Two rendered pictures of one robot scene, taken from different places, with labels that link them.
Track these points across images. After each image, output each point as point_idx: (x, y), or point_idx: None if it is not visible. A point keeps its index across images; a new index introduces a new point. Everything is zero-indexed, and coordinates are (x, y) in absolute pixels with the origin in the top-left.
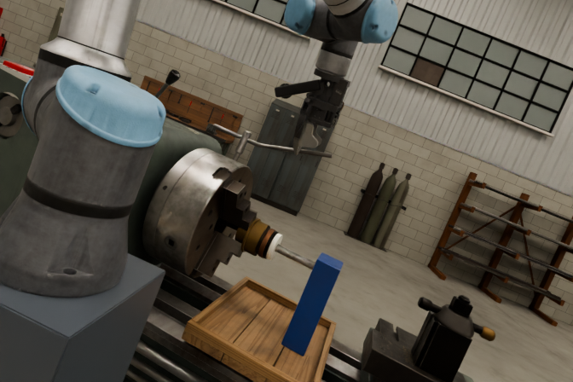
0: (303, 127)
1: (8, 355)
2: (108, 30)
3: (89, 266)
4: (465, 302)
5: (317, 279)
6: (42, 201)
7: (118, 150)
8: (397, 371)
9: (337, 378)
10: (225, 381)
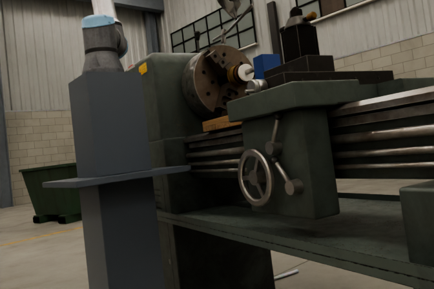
0: (222, 1)
1: (82, 86)
2: (102, 10)
3: (99, 64)
4: (292, 9)
5: (256, 68)
6: (85, 53)
7: (93, 29)
8: (275, 72)
9: None
10: (226, 142)
